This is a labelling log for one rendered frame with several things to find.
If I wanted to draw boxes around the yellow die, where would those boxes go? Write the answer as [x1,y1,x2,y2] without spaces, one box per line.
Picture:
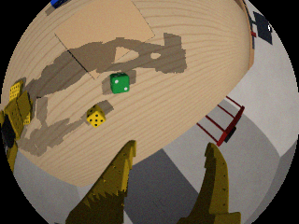
[87,105,106,128]

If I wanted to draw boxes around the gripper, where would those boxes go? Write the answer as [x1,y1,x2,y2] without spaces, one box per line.
[65,140,241,224]

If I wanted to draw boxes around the green die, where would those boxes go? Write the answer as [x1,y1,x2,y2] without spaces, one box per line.
[110,73,129,94]

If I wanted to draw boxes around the blue die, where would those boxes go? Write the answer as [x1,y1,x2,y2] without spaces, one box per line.
[50,0,67,9]

